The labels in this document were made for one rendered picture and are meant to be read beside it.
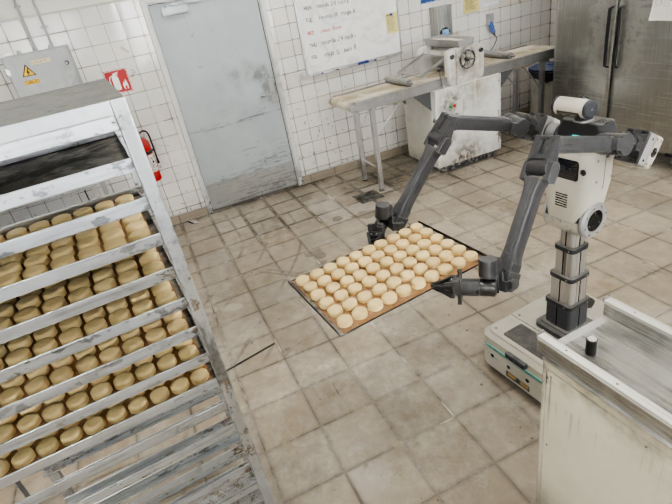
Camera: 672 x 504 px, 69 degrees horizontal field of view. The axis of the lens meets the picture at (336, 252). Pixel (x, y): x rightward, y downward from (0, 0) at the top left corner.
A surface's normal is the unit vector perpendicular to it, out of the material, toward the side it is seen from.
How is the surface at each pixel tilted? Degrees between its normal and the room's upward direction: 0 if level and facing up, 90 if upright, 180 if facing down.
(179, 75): 90
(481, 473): 0
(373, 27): 90
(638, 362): 0
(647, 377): 0
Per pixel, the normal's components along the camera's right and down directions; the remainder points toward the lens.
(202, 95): 0.39, 0.39
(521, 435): -0.17, -0.86
